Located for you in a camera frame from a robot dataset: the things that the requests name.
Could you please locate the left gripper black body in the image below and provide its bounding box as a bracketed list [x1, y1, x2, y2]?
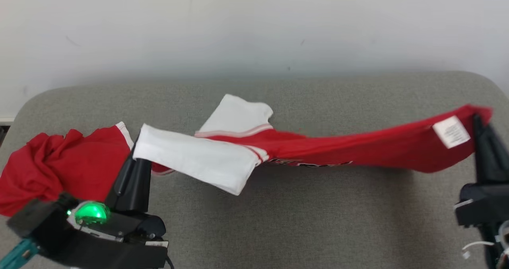
[38, 199, 169, 269]

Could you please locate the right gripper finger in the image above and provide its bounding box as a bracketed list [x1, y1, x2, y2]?
[483, 122, 509, 182]
[473, 114, 498, 184]

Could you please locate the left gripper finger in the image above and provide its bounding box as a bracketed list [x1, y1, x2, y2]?
[119, 158, 152, 212]
[105, 144, 138, 210]

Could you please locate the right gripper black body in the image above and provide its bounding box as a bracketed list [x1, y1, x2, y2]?
[455, 181, 509, 269]

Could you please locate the red Bulls shorts white stripe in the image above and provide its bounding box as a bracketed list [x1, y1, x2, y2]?
[0, 122, 138, 217]

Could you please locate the red white Bulls jersey shirt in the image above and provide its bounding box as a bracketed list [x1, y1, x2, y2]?
[132, 94, 493, 196]

